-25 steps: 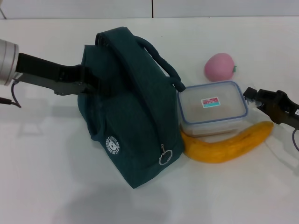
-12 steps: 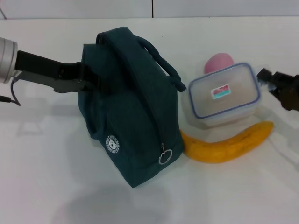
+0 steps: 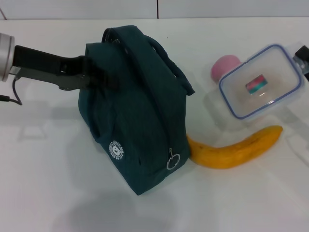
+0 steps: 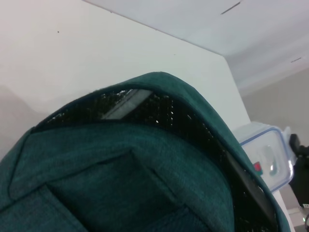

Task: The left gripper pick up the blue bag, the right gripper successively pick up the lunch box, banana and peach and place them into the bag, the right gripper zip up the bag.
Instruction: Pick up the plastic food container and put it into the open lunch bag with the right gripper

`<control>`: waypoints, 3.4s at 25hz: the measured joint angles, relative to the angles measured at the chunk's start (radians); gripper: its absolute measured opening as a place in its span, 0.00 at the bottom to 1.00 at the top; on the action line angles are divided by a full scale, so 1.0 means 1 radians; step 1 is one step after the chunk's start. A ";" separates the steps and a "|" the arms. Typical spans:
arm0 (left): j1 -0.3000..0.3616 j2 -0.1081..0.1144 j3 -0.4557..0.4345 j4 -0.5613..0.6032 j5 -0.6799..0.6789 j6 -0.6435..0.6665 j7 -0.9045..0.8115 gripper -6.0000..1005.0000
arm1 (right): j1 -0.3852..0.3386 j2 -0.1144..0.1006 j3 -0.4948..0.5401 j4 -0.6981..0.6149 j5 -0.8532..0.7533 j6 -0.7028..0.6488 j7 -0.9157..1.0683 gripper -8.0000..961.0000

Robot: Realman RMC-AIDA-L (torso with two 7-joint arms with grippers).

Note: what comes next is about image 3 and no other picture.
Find dark teal lunch bag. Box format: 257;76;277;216
77;25;196;197

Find left arm dark cable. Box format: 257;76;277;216
0;76;23;106

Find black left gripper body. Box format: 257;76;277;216
11;44;85;92

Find yellow banana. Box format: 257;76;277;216
187;125;283;170

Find clear blue-rimmed food container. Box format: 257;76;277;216
204;43;305;122

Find pink peach toy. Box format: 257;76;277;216
211;55;242;85

